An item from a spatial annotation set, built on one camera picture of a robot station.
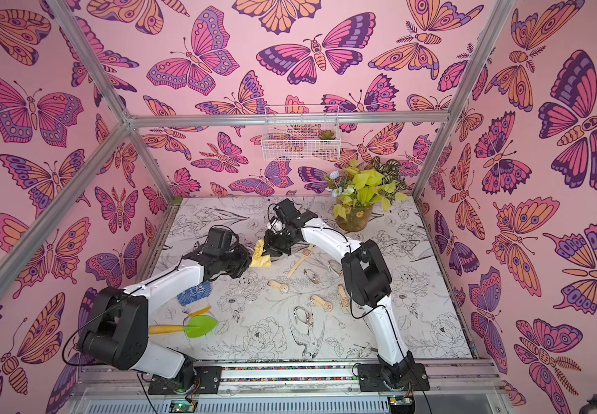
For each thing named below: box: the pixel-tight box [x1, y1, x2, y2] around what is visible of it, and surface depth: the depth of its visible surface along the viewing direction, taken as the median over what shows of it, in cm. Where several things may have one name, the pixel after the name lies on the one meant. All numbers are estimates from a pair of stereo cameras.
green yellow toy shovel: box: [148, 314, 219, 339], surface depth 86 cm
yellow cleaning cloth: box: [249, 238, 272, 269], surface depth 87 cm
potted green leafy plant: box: [324, 156, 409, 233], surface depth 98 cm
